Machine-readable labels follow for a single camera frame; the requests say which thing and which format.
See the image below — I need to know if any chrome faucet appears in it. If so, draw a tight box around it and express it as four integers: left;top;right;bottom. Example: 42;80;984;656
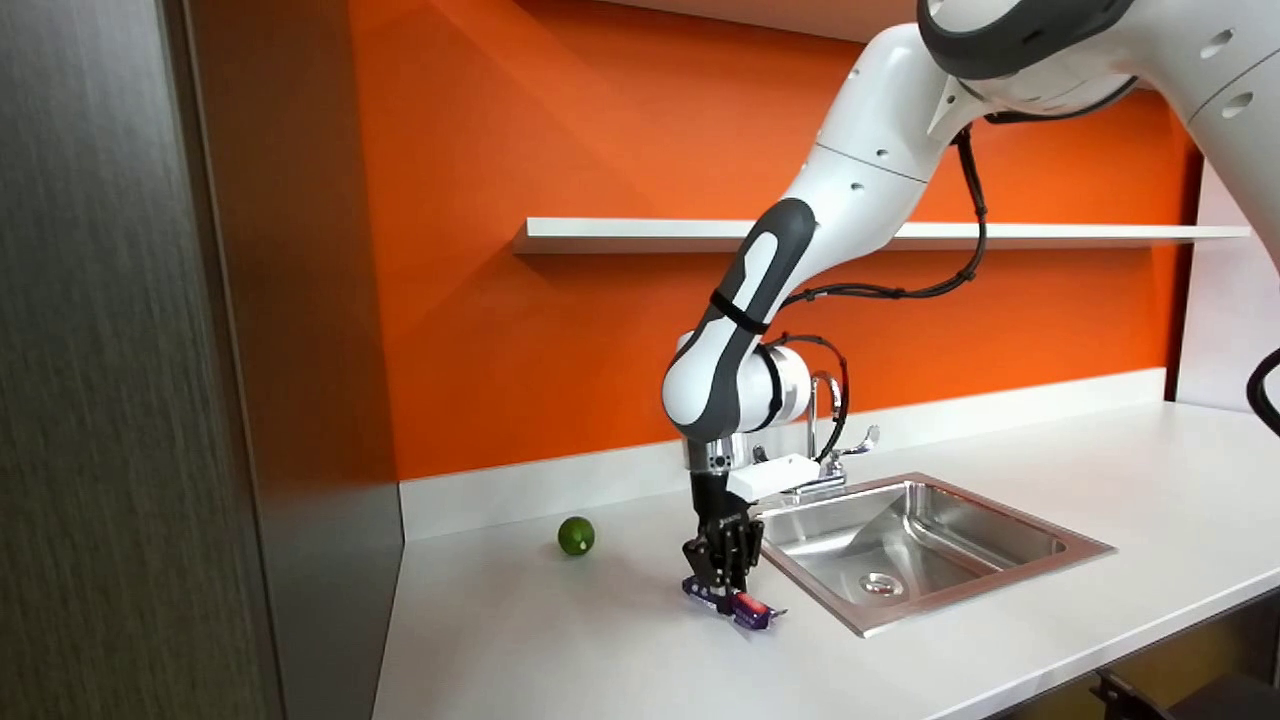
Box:
791;373;884;504

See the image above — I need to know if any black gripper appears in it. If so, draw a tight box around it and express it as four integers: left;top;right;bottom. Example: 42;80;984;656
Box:
681;437;767;601

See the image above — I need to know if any white side panel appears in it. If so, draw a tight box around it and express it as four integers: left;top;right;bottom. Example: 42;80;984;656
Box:
1171;126;1280;421

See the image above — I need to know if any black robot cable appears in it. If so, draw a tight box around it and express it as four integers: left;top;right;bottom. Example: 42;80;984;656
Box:
772;121;992;463

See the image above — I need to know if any green lime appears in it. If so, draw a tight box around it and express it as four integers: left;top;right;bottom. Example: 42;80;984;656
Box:
556;517;598;564

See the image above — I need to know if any dark grey tall cabinet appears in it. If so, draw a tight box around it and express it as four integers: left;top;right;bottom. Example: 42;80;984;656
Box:
0;0;409;720

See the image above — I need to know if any stainless steel sink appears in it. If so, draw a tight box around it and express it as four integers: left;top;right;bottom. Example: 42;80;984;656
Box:
715;474;1121;639

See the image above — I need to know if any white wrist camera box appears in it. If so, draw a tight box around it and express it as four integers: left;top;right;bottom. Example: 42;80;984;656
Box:
728;452;827;504

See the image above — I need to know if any thin white wall shelf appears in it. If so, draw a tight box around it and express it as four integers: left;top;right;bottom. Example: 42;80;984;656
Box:
517;214;1256;259

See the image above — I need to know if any purple chocolate bar wrapper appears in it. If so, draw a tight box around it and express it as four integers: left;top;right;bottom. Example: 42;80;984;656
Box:
681;571;784;634

